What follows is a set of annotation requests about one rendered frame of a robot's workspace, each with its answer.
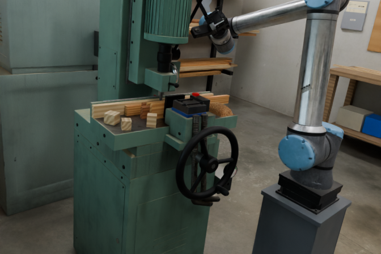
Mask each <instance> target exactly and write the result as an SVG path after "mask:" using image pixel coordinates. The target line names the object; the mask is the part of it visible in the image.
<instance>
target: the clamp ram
mask: <svg viewBox="0 0 381 254"><path fill-rule="evenodd" d="M176 99H185V95H184V94H180V95H168V96H165V102H164V115H163V117H164V118H165V115H166V108H172V107H173V100H176Z"/></svg>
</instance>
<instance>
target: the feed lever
mask: <svg viewBox="0 0 381 254"><path fill-rule="evenodd" d="M201 2H202V0H199V1H198V2H197V4H196V6H195V8H194V10H193V12H192V14H191V16H190V23H191V21H192V19H193V18H194V16H195V14H196V12H197V10H198V8H199V6H200V4H201ZM178 46H179V45H175V47H172V50H171V53H172V60H178V59H179V58H180V49H179V48H178Z"/></svg>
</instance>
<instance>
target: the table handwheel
mask: <svg viewBox="0 0 381 254"><path fill-rule="evenodd" d="M217 133H219V134H223V135H225V136H226V137H227V138H228V139H229V141H230V144H231V157H230V158H226V159H217V158H215V157H213V156H212V155H210V154H209V153H208V150H207V148H206V143H205V140H204V138H205V137H207V136H209V135H212V134H217ZM199 142H200V143H201V146H202V150H203V153H204V154H202V153H201V152H199V151H198V154H197V155H196V157H195V160H196V161H197V162H199V165H200V168H202V171H201V173H200V174H199V176H198V178H197V180H196V181H195V182H194V184H193V186H192V187H191V189H190V190H189V189H188V188H187V187H186V185H185V182H184V168H185V164H186V162H187V159H188V157H191V158H192V150H193V149H194V148H195V146H196V145H197V144H198V143H199ZM181 151H182V152H181V154H180V156H179V160H178V162H177V166H176V184H177V187H178V189H179V191H180V192H181V194H182V195H183V196H185V197H186V198H188V199H190V200H204V199H206V198H209V197H211V196H213V195H214V194H216V193H217V192H218V190H217V189H216V186H217V185H219V186H222V187H224V185H225V184H226V183H227V182H228V180H229V179H230V177H231V175H232V174H233V172H234V169H235V167H236V164H237V161H238V155H239V146H238V141H237V139H236V137H235V134H234V133H233V132H232V131H231V130H230V129H228V128H226V127H224V126H210V127H208V128H205V129H203V130H201V131H200V132H198V133H197V134H196V135H195V136H193V137H192V138H191V139H190V141H189V142H188V143H187V144H186V145H185V147H184V149H183V150H181ZM228 162H229V165H228V167H227V170H226V172H225V173H224V175H223V176H222V177H221V179H220V180H219V181H218V182H217V183H216V184H215V185H214V186H212V187H211V188H210V189H208V190H206V191H203V192H194V191H195V190H196V188H197V186H198V185H199V183H200V181H201V180H202V178H203V177H204V175H205V174H206V173H213V172H214V171H216V170H217V168H218V165H219V164H222V163H228Z"/></svg>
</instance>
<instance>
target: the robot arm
mask: <svg viewBox="0 0 381 254"><path fill-rule="evenodd" d="M349 1H350V0H295V1H291V2H288V3H284V4H281V5H277V6H273V7H269V8H267V9H263V10H259V11H255V12H251V13H248V14H244V15H241V16H235V17H232V18H226V17H225V15H224V14H223V12H222V10H221V8H220V6H218V7H216V8H215V11H213V12H210V7H209V5H210V3H211V2H212V0H202V2H201V4H200V6H199V8H200V9H201V11H202V13H203V16H202V17H201V19H200V21H199V26H196V27H192V28H191V31H190V32H191V34H192V36H193V38H194V39H196V38H199V37H204V36H207V37H208V38H209V39H210V41H211V42H212V43H213V44H214V46H215V47H216V49H217V51H218V52H219V53H220V54H229V53H231V52H232V51H233V49H234V47H235V42H234V40H233V38H232V37H235V36H237V35H238V34H241V33H244V32H248V31H253V30H256V29H261V28H266V27H270V26H275V25H278V24H283V23H287V22H292V21H295V20H300V19H304V18H307V19H306V28H305V33H304V42H303V50H302V58H301V63H300V72H299V81H298V89H297V97H296V102H295V111H294V119H293V121H292V122H291V123H289V124H288V125H287V133H286V136H285V137H284V138H283V139H282V140H281V141H280V143H279V145H278V154H279V157H280V159H281V161H282V162H283V164H284V165H285V166H286V167H288V168H290V169H291V171H290V175H291V177H292V178H293V179H294V180H296V181H297V182H299V183H301V184H303V185H305V186H307V187H310V188H314V189H321V190H326V189H330V188H331V187H332V184H333V172H332V169H333V166H334V163H335V160H336V157H337V154H338V150H339V148H340V145H341V141H342V139H343V135H344V131H343V130H342V129H341V128H339V127H338V126H335V125H332V124H329V123H327V122H323V113H324V106H325V98H326V94H327V87H328V79H329V72H330V67H331V59H332V52H333V45H334V40H335V33H336V25H337V18H338V15H339V12H341V11H342V10H343V9H344V8H345V7H346V6H347V5H348V3H349ZM205 9H206V10H205ZM218 9H219V10H218Z"/></svg>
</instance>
